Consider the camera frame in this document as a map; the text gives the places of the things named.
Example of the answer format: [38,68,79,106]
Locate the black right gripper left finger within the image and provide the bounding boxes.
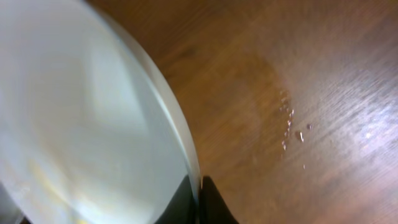
[155,175,196,224]

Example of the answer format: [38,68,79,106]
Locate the white plate yellow stain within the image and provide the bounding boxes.
[1,0,200,223]

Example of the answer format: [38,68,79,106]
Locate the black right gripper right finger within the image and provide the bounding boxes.
[199,176,238,224]

